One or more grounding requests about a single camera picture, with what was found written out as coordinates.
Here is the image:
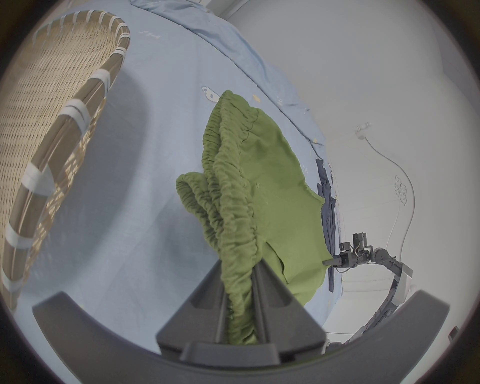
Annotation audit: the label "dark blue garment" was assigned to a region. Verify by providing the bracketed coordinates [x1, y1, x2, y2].
[315, 158, 339, 293]

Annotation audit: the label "green shorts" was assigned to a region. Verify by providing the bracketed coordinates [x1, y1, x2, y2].
[176, 90, 336, 346]

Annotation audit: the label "pale blue quilt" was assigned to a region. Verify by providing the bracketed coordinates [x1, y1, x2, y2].
[131, 0, 312, 113]

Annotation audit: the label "bed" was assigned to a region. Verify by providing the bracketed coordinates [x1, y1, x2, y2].
[7, 0, 417, 340]

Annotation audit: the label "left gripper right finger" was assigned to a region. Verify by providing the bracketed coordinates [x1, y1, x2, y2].
[252, 258, 326, 355]

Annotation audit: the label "round woven basket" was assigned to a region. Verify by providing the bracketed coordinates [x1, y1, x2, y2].
[0, 9, 132, 312]

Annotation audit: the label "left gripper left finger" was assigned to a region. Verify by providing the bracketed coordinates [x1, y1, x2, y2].
[156, 260, 230, 355]

